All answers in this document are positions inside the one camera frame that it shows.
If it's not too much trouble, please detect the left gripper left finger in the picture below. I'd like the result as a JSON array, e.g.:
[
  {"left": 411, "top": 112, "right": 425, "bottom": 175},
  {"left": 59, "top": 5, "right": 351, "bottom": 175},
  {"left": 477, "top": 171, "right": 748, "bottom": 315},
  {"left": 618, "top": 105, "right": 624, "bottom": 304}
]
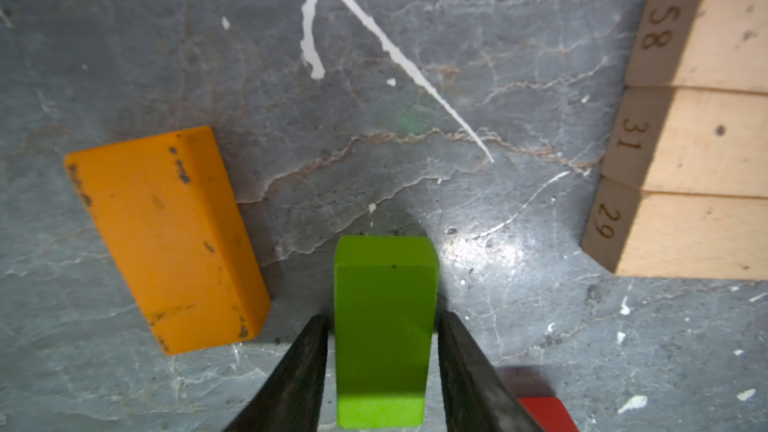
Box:
[{"left": 226, "top": 315, "right": 329, "bottom": 431}]

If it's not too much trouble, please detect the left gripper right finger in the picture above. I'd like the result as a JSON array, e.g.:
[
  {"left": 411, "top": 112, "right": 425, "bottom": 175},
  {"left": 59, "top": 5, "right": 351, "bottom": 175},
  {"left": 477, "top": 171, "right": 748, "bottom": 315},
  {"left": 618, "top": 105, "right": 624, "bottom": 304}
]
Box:
[{"left": 438, "top": 312, "right": 542, "bottom": 431}]

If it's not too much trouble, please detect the green block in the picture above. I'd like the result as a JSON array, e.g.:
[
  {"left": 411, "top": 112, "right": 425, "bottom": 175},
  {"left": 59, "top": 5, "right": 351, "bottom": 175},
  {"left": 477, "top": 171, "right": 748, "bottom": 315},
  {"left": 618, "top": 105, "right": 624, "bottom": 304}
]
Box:
[{"left": 334, "top": 236, "right": 440, "bottom": 429}]

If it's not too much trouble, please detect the natural wood block 29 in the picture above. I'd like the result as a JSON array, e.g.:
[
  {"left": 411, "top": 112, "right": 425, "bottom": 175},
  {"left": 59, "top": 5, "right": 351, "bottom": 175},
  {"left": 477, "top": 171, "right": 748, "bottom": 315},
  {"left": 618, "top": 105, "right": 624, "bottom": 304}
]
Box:
[{"left": 581, "top": 178, "right": 767, "bottom": 281}]

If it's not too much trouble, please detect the natural wood block 31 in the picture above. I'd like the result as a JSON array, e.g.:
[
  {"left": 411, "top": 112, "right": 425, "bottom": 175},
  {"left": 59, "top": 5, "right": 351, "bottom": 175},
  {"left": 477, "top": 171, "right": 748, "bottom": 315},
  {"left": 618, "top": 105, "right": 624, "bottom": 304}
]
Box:
[{"left": 601, "top": 87, "right": 767, "bottom": 198}]

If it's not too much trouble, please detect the natural wood block 58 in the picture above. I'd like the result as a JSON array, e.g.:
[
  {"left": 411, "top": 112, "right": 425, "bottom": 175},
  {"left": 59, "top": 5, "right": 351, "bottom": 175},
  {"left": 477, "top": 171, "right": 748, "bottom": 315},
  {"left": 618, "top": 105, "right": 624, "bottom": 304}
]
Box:
[{"left": 625, "top": 0, "right": 767, "bottom": 93}]

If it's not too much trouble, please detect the red long block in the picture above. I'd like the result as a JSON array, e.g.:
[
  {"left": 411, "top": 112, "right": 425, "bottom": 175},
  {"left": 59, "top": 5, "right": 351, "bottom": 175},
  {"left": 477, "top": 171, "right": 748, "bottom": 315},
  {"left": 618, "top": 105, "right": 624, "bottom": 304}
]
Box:
[{"left": 519, "top": 397, "right": 579, "bottom": 432}]

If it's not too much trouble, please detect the orange yellow block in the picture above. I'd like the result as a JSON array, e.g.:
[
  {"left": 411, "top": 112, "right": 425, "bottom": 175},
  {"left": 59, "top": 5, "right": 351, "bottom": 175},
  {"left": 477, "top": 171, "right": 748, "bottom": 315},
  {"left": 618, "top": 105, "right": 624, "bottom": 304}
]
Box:
[{"left": 64, "top": 126, "right": 271, "bottom": 355}]

